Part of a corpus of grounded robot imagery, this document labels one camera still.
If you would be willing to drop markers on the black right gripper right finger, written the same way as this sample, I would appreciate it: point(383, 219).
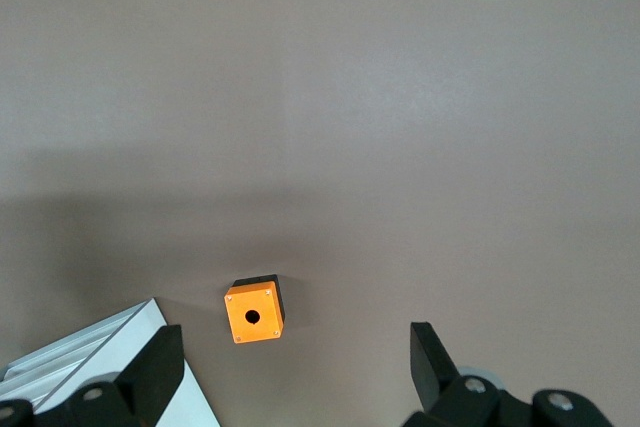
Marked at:
point(475, 402)

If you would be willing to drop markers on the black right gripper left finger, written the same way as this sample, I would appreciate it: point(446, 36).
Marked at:
point(100, 397)

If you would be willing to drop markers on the white drawer cabinet shell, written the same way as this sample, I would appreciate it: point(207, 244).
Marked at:
point(129, 342)

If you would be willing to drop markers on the brown table mat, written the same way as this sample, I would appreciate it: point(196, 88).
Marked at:
point(320, 97)

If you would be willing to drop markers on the orange button enclosure box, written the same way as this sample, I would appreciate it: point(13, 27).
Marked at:
point(240, 312)

